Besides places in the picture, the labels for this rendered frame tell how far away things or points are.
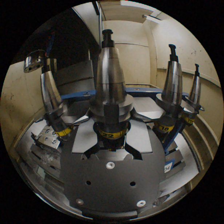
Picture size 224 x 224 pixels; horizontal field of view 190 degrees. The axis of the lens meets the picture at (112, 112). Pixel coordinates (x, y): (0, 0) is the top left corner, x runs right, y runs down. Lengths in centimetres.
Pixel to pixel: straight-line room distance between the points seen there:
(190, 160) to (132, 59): 130
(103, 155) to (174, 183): 56
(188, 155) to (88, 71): 111
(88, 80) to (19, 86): 127
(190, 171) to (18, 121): 198
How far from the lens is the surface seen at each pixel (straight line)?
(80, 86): 76
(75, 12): 35
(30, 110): 153
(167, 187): 63
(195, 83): 22
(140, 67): 115
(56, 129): 15
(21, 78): 157
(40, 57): 46
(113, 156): 40
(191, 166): 69
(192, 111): 18
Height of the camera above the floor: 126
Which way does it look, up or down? 31 degrees down
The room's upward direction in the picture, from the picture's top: 5 degrees counter-clockwise
